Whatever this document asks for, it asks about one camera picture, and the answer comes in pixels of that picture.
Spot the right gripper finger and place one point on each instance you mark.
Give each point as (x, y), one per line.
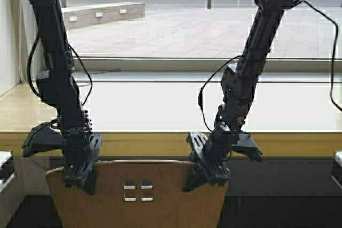
(195, 179)

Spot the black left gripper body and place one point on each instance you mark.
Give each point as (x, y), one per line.
(81, 152)

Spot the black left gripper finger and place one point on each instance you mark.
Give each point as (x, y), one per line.
(88, 184)

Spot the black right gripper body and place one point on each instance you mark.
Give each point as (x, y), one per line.
(208, 153)

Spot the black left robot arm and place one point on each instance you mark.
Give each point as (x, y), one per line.
(56, 86)

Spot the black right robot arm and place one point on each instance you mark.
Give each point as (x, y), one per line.
(239, 84)

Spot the long wooden counter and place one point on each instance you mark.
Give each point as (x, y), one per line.
(154, 118)

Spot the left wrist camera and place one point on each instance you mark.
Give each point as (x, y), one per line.
(42, 138)

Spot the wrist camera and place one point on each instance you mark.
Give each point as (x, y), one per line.
(247, 147)
(42, 138)

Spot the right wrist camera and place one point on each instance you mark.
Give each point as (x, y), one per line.
(247, 147)

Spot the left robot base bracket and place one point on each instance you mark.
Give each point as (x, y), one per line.
(7, 169)

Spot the window frame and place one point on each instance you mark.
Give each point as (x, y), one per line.
(179, 37)

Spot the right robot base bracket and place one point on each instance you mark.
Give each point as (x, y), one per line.
(336, 168)

